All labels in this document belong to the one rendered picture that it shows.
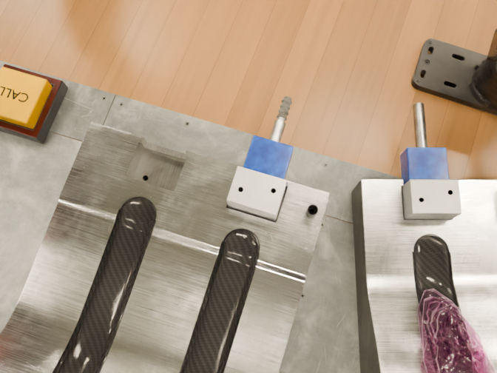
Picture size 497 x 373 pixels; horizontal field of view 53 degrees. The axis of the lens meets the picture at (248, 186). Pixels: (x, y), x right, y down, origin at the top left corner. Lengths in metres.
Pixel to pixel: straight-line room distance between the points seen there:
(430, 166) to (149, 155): 0.30
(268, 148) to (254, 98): 0.15
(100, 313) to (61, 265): 0.06
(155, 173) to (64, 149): 0.15
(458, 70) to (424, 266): 0.26
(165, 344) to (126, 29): 0.41
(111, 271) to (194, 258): 0.08
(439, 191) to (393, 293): 0.11
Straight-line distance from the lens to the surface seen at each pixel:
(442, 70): 0.68
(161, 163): 0.55
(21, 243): 0.64
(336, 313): 0.58
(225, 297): 0.49
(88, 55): 0.70
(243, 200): 0.47
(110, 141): 0.54
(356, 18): 0.70
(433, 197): 0.54
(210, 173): 0.51
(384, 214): 0.55
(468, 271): 0.57
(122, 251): 0.51
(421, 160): 0.56
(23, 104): 0.65
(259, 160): 0.49
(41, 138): 0.65
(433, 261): 0.56
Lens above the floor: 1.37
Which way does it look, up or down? 75 degrees down
